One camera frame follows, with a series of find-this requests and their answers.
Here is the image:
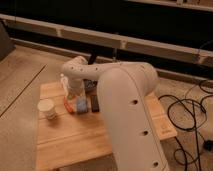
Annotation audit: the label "grey wall rail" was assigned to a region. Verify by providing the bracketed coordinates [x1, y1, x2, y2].
[0, 13, 213, 67]

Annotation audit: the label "wooden table board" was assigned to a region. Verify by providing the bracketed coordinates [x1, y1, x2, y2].
[35, 81, 179, 171]

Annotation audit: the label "small white bottle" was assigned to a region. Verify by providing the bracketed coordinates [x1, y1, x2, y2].
[60, 74, 72, 100]

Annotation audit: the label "white paper cup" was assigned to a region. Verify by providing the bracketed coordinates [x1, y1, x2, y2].
[37, 99, 56, 120]

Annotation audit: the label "dark box at left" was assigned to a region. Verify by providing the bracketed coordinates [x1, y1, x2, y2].
[0, 20, 15, 61]

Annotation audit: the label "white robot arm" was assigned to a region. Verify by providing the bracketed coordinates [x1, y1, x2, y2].
[62, 56, 170, 171]

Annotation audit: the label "black floor cables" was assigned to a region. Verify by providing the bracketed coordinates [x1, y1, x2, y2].
[157, 79, 213, 171]

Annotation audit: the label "black table leg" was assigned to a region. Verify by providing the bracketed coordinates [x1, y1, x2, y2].
[88, 51, 98, 65]

